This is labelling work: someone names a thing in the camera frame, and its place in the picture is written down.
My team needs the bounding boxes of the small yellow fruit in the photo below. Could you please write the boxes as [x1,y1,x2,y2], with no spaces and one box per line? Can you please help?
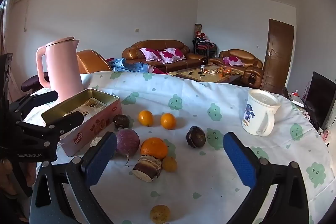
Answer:
[162,156,178,172]

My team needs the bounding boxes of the brown leather armchair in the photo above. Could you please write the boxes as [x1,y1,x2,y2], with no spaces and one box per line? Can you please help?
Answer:
[209,49,264,89]

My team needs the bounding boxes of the white box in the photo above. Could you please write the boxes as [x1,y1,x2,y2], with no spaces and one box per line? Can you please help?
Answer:
[293,97,306,109]

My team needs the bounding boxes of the pink electric kettle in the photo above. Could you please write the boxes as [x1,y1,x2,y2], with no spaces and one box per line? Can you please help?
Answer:
[36,36,84,102]

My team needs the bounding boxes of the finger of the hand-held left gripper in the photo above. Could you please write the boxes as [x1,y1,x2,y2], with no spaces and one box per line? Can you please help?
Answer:
[16,111,84,144]
[9,90,59,122]

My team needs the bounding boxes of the purple radish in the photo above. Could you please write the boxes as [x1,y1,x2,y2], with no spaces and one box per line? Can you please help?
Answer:
[115,128,140,167]

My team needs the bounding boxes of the brown leather sofa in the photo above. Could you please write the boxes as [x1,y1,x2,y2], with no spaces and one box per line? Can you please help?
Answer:
[122,39,208,72]

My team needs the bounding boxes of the printed paper sheet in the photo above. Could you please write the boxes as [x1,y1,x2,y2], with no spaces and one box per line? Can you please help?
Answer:
[62,98,111,117]

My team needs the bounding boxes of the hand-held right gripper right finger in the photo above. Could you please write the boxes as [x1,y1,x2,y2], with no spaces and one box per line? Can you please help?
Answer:
[223,132,309,224]

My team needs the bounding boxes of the pink floral pillow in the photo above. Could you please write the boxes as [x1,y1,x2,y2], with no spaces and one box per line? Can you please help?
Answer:
[223,56,242,66]
[139,48,163,62]
[157,48,187,64]

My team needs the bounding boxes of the person's left hand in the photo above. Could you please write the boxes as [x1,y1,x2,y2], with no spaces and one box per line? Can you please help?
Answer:
[0,158,20,197]

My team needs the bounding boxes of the brown wooden door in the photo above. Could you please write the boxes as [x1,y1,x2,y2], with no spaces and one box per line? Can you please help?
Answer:
[262,18,295,94]

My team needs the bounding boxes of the white cloud-print tablecloth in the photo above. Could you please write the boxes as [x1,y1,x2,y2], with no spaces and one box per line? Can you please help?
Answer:
[22,70,331,224]

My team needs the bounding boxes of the blue plaid cloth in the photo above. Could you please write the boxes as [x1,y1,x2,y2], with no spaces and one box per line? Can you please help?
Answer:
[106,57,168,75]

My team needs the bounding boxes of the dark purple stool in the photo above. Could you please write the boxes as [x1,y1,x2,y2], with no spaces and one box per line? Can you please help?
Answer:
[21,73,51,93]

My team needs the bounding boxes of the stacked dark chairs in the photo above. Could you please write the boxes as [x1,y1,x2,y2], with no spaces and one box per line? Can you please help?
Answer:
[192,35,218,59]

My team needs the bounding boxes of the small orange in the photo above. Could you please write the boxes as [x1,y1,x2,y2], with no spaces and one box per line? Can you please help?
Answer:
[138,110,154,127]
[160,113,177,130]

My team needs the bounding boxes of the black television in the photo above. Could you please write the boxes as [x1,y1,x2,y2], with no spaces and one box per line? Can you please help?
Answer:
[304,71,336,130]

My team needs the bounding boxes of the wooden coffee table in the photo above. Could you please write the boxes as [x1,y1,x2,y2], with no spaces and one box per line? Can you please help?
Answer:
[168,65,243,86]

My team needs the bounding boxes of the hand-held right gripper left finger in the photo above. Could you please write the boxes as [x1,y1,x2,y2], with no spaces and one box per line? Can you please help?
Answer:
[30,132,117,224]

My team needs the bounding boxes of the white printed mug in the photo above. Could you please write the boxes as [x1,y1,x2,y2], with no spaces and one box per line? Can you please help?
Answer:
[241,89,281,136]

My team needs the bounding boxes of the large orange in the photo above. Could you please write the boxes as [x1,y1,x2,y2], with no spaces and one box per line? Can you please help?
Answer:
[140,137,168,160]

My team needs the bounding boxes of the pink metal tin box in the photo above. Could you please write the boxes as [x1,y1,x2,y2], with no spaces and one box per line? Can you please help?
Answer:
[41,88,122,157]

